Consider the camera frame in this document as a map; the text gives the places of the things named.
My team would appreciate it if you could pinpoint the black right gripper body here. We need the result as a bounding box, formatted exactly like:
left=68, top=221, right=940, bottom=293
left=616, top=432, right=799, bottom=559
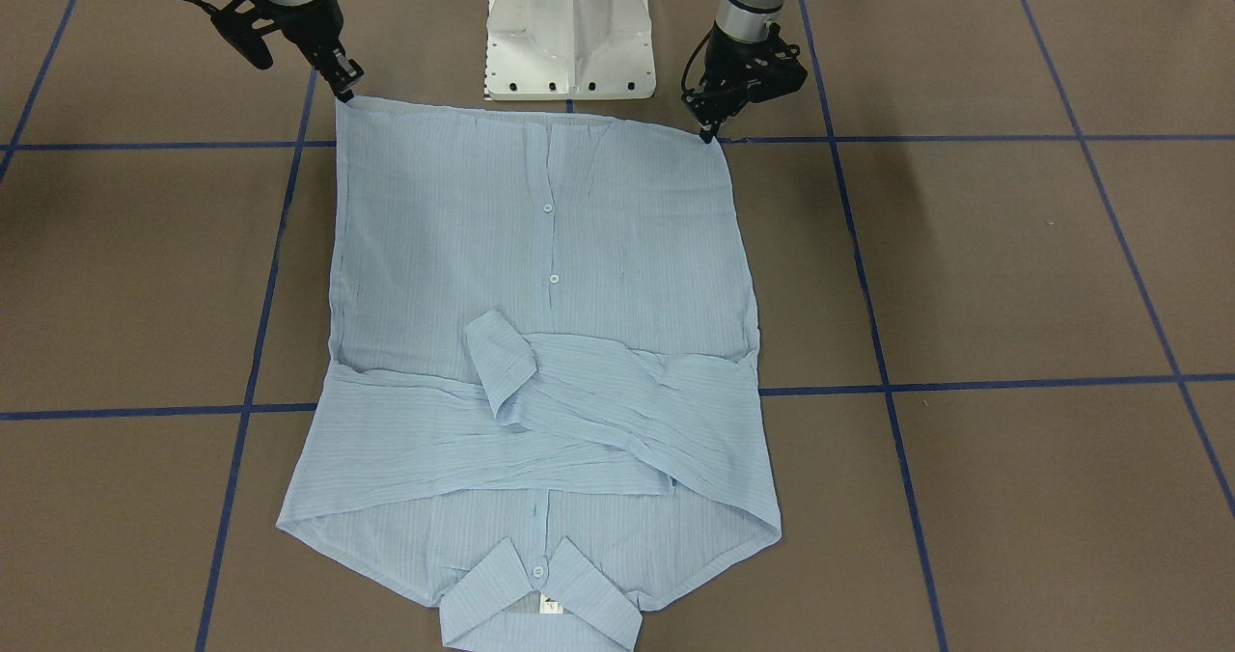
left=275, top=0, right=345, bottom=67

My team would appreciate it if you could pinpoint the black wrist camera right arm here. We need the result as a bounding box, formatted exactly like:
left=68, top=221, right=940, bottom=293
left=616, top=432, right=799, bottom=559
left=210, top=0, right=279, bottom=70

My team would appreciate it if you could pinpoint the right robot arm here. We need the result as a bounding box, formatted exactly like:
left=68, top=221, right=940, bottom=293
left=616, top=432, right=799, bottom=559
left=182, top=0, right=366, bottom=102

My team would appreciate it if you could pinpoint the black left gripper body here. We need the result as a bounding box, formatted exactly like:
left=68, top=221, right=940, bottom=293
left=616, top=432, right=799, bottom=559
left=687, top=33, right=785, bottom=112

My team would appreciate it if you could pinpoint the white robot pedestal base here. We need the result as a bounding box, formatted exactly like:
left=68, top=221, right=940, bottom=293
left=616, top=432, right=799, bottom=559
left=484, top=0, right=657, bottom=101

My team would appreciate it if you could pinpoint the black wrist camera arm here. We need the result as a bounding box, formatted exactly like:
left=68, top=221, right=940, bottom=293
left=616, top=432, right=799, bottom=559
left=210, top=0, right=279, bottom=70
left=746, top=40, right=806, bottom=102

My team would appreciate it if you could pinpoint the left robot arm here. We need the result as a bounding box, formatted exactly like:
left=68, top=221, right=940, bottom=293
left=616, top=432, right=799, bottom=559
left=680, top=0, right=806, bottom=143

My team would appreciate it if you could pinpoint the light blue striped shirt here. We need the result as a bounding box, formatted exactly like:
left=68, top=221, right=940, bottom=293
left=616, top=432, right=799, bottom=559
left=277, top=95, right=783, bottom=651

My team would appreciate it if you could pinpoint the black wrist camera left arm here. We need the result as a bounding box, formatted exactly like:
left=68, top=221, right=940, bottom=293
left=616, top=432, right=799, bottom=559
left=746, top=40, right=806, bottom=102

